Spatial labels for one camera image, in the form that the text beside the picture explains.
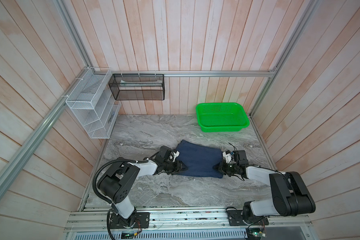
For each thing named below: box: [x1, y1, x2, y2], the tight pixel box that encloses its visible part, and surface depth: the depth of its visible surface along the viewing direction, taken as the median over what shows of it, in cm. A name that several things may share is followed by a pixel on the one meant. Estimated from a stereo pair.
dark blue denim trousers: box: [175, 139, 224, 179], surface depth 93 cm
